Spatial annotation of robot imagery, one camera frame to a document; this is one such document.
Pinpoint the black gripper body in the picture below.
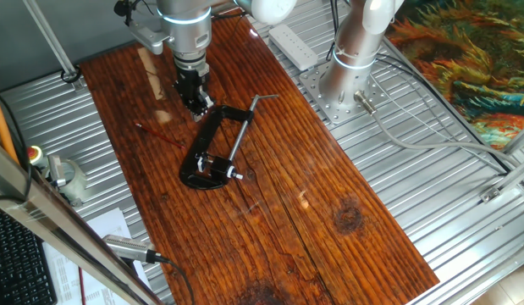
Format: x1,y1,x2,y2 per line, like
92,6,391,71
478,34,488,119
174,63,212,107

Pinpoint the red pencil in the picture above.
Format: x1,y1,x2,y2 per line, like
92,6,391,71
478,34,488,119
134,121,186,150

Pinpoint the black C-clamp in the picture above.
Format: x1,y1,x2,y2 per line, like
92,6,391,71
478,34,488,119
178,93,280,191

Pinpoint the white power strip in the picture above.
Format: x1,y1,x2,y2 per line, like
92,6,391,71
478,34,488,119
268,23,319,72

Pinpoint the brown wooden board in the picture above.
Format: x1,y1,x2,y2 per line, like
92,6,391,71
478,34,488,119
79,8,441,305

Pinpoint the printed paper sheet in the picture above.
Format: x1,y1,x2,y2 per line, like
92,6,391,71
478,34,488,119
42,207,153,305

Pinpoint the small silver metal block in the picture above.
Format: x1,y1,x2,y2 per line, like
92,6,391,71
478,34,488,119
46,153,69,188

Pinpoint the red emergency stop button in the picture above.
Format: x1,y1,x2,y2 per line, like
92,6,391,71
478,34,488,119
25,145,49,171

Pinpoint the orange tube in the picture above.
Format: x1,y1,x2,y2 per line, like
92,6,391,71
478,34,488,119
0,87,19,165

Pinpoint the red pen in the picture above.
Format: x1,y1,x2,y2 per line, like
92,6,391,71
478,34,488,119
77,266,87,305

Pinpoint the black keyboard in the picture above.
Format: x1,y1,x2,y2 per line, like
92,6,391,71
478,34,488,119
0,204,58,305

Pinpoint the colourful painted cloth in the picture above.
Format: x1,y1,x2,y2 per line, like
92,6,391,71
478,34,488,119
385,0,524,150

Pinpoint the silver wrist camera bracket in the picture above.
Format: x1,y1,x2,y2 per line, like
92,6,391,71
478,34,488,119
125,19,174,57

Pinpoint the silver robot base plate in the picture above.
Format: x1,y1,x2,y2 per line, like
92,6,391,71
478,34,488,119
298,62,390,126

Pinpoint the aluminium frame post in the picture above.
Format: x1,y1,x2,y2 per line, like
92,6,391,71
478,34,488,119
21,0,88,92

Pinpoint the silver ridged camera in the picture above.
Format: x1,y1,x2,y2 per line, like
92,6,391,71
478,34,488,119
102,233,162,265

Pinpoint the black base cable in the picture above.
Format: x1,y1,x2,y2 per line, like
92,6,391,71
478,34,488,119
324,0,515,177

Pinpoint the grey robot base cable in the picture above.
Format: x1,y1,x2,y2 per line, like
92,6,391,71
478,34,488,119
353,90,524,171

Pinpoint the black ridged camera cable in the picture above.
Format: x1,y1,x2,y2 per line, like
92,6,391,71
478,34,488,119
154,252,196,305

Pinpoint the aluminium frame beam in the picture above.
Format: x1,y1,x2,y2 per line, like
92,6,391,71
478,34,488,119
0,125,166,305

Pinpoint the aluminium frame bracket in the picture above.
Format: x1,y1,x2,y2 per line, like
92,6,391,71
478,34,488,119
479,122,524,205

